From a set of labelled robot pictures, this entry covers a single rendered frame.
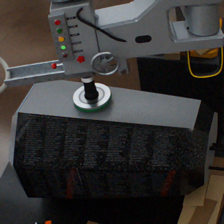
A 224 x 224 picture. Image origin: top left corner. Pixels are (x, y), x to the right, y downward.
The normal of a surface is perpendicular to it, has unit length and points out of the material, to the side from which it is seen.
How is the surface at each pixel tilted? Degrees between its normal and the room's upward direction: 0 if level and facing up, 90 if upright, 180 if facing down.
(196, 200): 0
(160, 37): 90
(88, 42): 90
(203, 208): 0
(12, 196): 0
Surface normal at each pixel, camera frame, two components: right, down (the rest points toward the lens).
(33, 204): -0.15, -0.73
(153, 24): 0.05, 0.67
